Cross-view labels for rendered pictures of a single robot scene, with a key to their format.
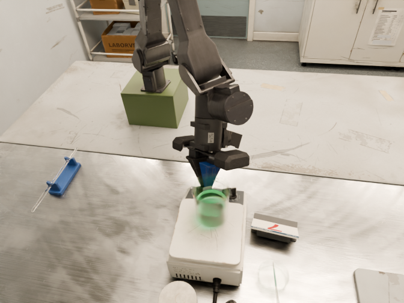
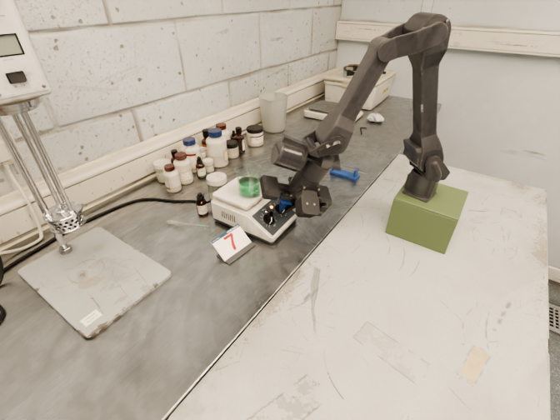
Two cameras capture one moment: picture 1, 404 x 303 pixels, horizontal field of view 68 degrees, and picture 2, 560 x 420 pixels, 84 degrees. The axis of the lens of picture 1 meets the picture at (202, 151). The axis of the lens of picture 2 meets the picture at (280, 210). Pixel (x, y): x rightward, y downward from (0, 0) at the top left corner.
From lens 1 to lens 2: 89 cm
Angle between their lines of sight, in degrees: 79
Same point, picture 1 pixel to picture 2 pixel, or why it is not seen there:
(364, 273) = (164, 274)
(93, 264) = not seen: hidden behind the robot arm
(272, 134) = (345, 302)
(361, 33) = not seen: outside the picture
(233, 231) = (231, 197)
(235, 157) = (263, 180)
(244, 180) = (291, 252)
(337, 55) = not seen: outside the picture
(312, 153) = (296, 324)
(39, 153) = (377, 167)
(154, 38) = (415, 137)
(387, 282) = (147, 282)
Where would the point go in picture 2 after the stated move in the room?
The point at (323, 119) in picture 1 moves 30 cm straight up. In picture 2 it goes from (357, 383) to (397, 247)
